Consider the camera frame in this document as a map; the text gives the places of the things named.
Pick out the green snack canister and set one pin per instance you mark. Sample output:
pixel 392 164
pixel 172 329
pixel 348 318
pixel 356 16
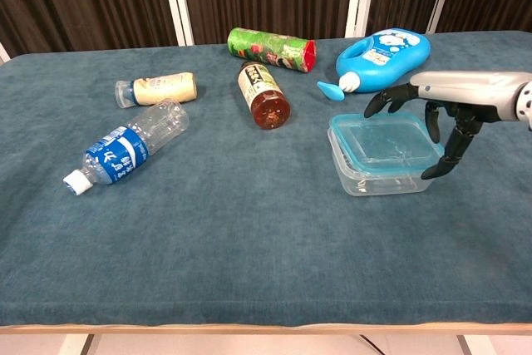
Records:
pixel 266 47

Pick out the clear water bottle blue label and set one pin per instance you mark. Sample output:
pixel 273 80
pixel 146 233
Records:
pixel 120 155

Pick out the wooden table edge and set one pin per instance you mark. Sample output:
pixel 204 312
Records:
pixel 249 328

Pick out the clear plastic container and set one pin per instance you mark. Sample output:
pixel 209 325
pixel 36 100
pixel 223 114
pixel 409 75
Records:
pixel 374 182

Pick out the teal tablecloth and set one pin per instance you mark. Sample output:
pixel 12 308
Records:
pixel 249 226

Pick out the brown tea bottle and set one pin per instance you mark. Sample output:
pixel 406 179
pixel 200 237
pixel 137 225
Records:
pixel 262 89

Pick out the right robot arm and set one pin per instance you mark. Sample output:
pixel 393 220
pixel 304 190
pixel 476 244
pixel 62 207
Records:
pixel 527 101

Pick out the blue container lid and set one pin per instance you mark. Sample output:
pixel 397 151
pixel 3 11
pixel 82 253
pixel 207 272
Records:
pixel 374 139

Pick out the white table leg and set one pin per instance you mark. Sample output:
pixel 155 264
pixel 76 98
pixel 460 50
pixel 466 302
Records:
pixel 77 345
pixel 478 345

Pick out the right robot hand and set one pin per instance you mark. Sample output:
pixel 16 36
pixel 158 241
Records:
pixel 465 89

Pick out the cream sauce bottle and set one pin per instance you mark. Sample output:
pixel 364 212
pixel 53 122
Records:
pixel 162 89

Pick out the blue pump detergent bottle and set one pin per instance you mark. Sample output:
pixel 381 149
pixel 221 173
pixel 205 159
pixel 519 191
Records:
pixel 390 64

